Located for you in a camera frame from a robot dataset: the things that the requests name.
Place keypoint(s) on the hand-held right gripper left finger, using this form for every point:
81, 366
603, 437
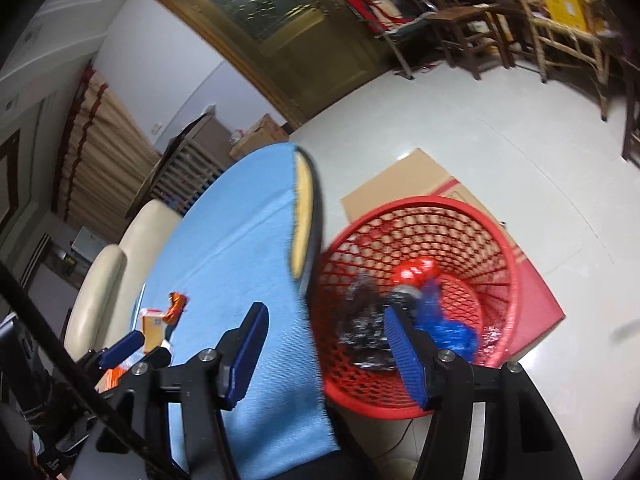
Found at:
245, 345

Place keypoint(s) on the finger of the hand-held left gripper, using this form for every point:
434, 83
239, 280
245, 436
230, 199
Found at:
161, 357
122, 349

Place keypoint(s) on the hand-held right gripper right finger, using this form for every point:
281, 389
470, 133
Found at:
405, 355

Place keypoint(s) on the red plastic mesh basket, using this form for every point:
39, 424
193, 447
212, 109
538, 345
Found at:
440, 220

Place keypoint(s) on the small orange box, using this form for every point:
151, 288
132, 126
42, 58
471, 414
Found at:
152, 330
111, 379

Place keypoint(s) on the blue plastic bag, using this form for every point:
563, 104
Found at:
450, 330

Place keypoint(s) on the orange crumpled wrapper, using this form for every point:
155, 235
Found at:
176, 307

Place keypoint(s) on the black plastic bag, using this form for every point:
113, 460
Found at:
360, 320

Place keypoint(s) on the red plastic bag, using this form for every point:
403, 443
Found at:
415, 272

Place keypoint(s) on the blue tablecloth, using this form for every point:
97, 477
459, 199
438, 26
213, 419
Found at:
240, 240

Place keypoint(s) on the cream padded chair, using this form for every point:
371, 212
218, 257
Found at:
140, 240

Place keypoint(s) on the round black-edged table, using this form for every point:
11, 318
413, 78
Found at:
302, 220

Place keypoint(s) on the flattened cardboard box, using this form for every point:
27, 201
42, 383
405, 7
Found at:
400, 180

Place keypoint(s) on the slatted radiator cover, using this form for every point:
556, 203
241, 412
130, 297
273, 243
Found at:
195, 160

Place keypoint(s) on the beige striped curtain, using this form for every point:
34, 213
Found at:
100, 150

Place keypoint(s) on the brown cardboard box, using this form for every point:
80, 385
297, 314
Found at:
260, 135

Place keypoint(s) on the wooden glass-panel door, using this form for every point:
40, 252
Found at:
300, 60

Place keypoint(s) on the metal folding chair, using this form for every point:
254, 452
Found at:
395, 40

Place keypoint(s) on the dark wooden chair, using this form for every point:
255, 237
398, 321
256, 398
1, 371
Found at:
631, 110

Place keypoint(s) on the wicker armchair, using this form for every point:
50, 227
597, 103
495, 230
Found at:
550, 45

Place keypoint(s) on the dark wooden stool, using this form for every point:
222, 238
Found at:
460, 15

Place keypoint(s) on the red striped towel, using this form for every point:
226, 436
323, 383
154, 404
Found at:
370, 5

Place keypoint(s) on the yellow box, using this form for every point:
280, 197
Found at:
565, 7

